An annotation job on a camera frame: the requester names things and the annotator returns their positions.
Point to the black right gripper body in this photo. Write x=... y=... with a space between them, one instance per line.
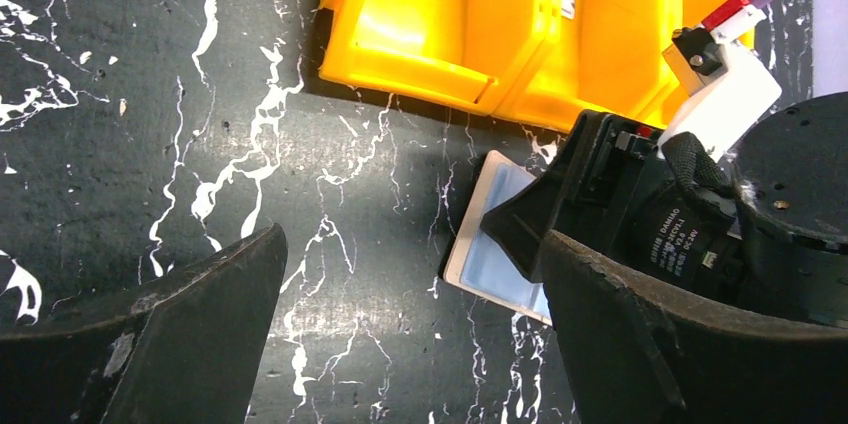
x=669 y=219

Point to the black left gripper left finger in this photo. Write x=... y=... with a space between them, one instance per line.
x=184 y=348

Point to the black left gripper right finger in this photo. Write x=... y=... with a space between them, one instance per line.
x=639 y=350

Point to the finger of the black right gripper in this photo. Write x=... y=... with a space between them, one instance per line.
x=520 y=224

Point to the white leather card holder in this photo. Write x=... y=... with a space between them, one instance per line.
x=476 y=263

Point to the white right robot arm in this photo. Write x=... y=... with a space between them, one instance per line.
x=766 y=233

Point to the yellow three-compartment plastic tray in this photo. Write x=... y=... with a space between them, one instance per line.
x=517 y=60

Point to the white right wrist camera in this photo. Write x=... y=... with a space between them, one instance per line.
x=729 y=87

